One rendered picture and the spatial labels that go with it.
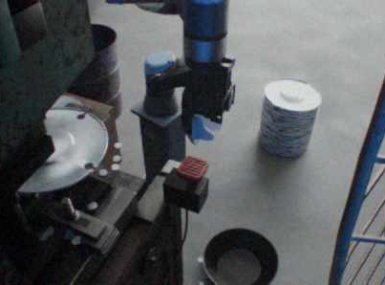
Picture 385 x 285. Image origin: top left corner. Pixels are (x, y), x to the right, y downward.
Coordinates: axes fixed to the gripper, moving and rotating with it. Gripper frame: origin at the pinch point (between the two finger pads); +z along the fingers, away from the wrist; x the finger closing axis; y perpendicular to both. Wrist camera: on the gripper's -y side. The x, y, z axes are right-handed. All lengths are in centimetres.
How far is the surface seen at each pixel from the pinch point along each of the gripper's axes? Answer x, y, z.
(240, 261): 26, 10, 84
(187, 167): -0.8, -0.9, 8.5
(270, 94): 103, -2, 54
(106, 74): 82, -86, 51
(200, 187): -0.6, 2.2, 14.1
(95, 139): -3.0, -24.1, 6.4
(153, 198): -3.4, -9.1, 20.3
